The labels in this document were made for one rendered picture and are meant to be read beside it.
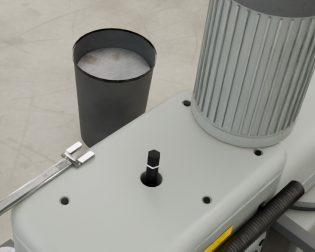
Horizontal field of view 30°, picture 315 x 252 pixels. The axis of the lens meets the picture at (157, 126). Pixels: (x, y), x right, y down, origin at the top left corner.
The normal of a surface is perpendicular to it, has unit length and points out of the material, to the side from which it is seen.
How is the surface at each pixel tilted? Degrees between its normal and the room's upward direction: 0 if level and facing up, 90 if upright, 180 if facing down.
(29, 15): 0
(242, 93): 90
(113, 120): 93
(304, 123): 0
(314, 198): 0
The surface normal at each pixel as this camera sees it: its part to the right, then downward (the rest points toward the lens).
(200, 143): 0.09, -0.71
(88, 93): -0.61, 0.56
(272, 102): 0.17, 0.70
